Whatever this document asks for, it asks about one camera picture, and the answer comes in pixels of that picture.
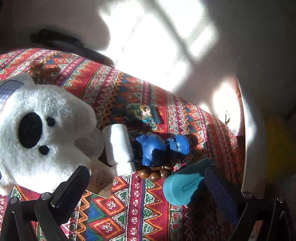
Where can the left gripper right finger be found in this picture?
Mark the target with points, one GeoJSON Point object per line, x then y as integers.
{"type": "Point", "coordinates": [225, 194]}

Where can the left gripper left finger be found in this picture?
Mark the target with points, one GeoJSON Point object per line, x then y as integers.
{"type": "Point", "coordinates": [68, 194]}

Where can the teal glasses case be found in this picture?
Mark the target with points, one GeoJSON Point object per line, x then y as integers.
{"type": "Point", "coordinates": [179, 187]}

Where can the white plush bear gingham patch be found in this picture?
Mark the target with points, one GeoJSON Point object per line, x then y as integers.
{"type": "Point", "coordinates": [46, 133]}

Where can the white cylindrical tube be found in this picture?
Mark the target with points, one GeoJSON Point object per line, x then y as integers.
{"type": "Point", "coordinates": [118, 149]}

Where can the blue plastic toy figure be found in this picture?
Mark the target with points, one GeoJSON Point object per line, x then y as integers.
{"type": "Point", "coordinates": [156, 152]}

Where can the black object behind table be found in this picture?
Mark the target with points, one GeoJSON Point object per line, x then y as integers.
{"type": "Point", "coordinates": [65, 43]}

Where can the orange cardboard box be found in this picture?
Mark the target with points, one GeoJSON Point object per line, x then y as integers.
{"type": "Point", "coordinates": [252, 137]}

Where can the patterned red tablecloth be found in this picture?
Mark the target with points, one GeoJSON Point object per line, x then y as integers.
{"type": "Point", "coordinates": [137, 209]}

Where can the yellow cushion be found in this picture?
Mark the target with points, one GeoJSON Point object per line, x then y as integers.
{"type": "Point", "coordinates": [280, 161]}

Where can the small cartoon figure card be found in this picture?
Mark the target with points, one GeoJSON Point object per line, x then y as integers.
{"type": "Point", "coordinates": [149, 114]}

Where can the pine cone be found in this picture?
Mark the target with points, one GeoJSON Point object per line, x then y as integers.
{"type": "Point", "coordinates": [42, 75]}

